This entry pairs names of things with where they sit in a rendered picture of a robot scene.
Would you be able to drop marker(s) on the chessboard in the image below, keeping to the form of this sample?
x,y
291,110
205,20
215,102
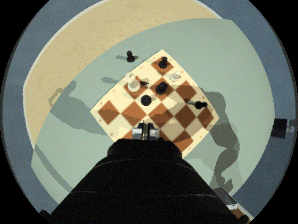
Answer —
x,y
173,113

